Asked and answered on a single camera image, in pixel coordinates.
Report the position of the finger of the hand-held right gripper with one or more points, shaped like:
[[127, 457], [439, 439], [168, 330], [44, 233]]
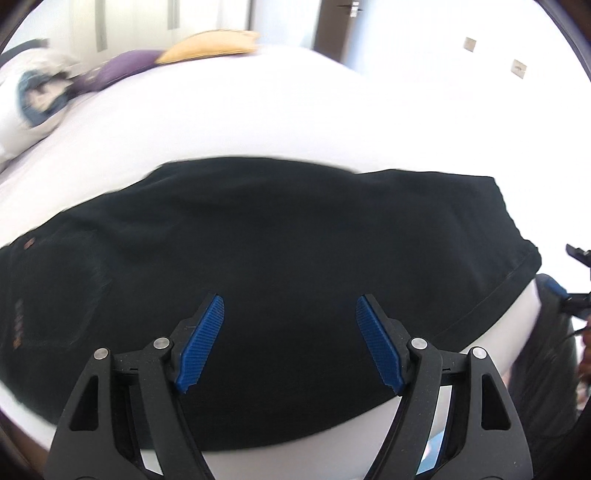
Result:
[[581, 255], [554, 286]]

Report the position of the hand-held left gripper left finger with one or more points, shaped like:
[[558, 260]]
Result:
[[201, 341]]

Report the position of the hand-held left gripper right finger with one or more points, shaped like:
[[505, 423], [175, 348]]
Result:
[[378, 341]]

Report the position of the black pants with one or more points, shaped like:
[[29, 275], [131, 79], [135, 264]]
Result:
[[277, 230]]

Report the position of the dark cloth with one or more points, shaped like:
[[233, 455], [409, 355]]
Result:
[[545, 369]]

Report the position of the white bed mattress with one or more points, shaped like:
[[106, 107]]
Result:
[[277, 106]]

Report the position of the purple pillow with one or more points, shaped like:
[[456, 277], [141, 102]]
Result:
[[120, 67]]

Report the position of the yellow pillow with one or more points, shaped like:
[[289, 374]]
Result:
[[207, 46]]

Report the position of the brown door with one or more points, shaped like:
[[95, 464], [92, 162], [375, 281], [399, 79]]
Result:
[[332, 27]]

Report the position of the cream wardrobe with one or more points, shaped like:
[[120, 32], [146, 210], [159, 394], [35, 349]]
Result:
[[138, 18]]

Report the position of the grey headboard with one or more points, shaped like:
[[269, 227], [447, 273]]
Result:
[[18, 50]]

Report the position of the wall switch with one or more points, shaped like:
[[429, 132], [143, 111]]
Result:
[[470, 44], [518, 68]]

